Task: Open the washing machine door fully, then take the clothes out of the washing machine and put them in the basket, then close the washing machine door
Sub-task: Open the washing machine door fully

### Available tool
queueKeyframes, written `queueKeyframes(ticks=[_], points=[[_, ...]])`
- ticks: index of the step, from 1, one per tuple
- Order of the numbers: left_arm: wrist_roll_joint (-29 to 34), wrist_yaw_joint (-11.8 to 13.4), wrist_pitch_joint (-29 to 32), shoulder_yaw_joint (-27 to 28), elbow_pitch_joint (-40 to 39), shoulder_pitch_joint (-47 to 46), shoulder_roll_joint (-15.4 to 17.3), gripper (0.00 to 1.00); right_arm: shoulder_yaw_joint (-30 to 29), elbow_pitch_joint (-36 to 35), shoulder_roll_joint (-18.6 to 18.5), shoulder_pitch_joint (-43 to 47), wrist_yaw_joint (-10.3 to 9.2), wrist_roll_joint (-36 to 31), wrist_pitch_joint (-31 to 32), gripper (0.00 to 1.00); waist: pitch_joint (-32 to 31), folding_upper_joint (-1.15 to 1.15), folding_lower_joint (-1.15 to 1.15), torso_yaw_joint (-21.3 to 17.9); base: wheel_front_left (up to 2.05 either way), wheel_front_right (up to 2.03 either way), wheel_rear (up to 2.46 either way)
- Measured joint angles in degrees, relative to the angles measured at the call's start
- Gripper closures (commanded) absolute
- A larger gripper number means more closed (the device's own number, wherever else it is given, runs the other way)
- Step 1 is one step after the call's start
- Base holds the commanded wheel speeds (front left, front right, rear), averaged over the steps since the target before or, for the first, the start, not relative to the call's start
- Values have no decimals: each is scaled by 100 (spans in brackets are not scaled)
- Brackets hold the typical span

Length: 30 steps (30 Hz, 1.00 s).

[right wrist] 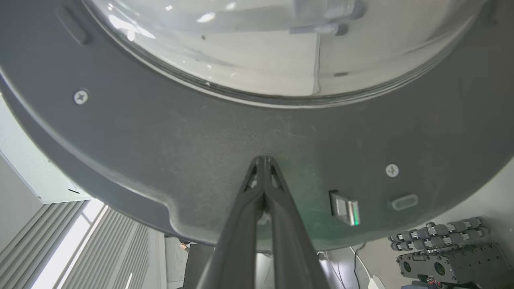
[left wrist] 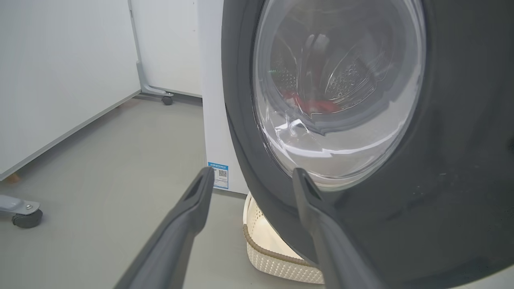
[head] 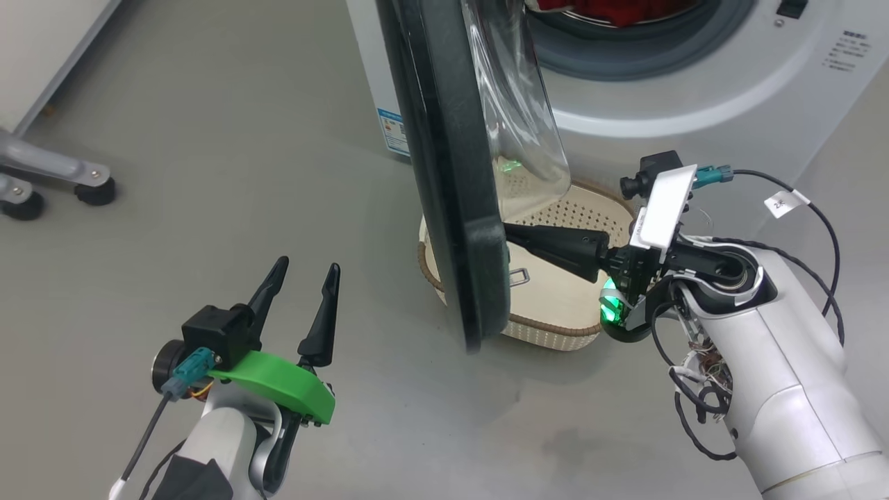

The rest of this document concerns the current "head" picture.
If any red garment with white trim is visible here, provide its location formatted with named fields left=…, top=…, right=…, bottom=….
left=524, top=0, right=702, bottom=28

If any white front-load washing machine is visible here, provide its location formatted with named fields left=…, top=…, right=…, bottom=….
left=345, top=0, right=889, bottom=240

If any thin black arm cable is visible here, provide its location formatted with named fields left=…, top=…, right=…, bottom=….
left=651, top=299, right=738, bottom=463

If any black cable with teal connector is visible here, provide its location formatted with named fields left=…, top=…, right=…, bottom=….
left=108, top=347, right=216, bottom=500
left=695, top=165, right=845, bottom=348

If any white furniture panel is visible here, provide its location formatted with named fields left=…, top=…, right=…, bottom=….
left=0, top=0, right=122, bottom=136

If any blue energy label sticker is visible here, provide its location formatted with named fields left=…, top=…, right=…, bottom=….
left=377, top=108, right=410, bottom=155

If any black caster wheel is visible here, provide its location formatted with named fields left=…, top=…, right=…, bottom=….
left=0, top=191, right=46, bottom=222
left=74, top=177, right=117, bottom=207

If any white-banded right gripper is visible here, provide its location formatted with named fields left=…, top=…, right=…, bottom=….
left=504, top=165, right=697, bottom=342

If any cream perforated laundry basket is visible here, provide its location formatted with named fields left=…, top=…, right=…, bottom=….
left=417, top=177, right=636, bottom=352

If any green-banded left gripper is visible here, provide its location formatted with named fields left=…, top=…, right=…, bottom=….
left=207, top=256, right=342, bottom=495

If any grey metal furniture leg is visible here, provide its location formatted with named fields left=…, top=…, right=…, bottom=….
left=0, top=128, right=112, bottom=202

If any black glass washing machine door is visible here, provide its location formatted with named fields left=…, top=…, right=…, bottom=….
left=375, top=0, right=574, bottom=355

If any white cable tag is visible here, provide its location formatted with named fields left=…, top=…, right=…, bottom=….
left=764, top=189, right=811, bottom=219

